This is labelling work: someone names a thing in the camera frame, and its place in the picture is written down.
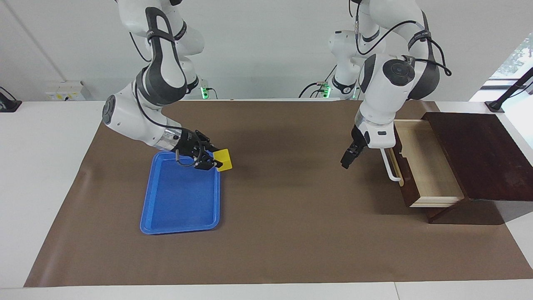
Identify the yellow block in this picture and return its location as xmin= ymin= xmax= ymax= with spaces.
xmin=214 ymin=149 xmax=233 ymax=172

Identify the white drawer handle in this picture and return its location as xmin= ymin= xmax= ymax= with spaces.
xmin=380 ymin=148 xmax=402 ymax=183

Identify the wooden drawer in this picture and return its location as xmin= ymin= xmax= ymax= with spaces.
xmin=382 ymin=119 xmax=465 ymax=208

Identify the blue plastic tray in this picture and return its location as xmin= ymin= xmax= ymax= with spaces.
xmin=139 ymin=150 xmax=221 ymax=235

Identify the brown table mat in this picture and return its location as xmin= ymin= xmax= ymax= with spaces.
xmin=24 ymin=99 xmax=533 ymax=288

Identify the dark wooden cabinet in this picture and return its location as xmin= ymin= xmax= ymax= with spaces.
xmin=421 ymin=112 xmax=533 ymax=225

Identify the black angled stand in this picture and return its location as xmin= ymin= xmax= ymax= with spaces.
xmin=485 ymin=67 xmax=533 ymax=114

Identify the window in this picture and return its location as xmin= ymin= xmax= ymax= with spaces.
xmin=491 ymin=33 xmax=533 ymax=80

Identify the black stand base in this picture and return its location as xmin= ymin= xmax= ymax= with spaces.
xmin=0 ymin=87 xmax=22 ymax=113

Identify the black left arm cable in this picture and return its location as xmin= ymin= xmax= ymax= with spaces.
xmin=356 ymin=0 xmax=452 ymax=78

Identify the white wall outlet box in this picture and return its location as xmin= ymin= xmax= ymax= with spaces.
xmin=45 ymin=80 xmax=93 ymax=101

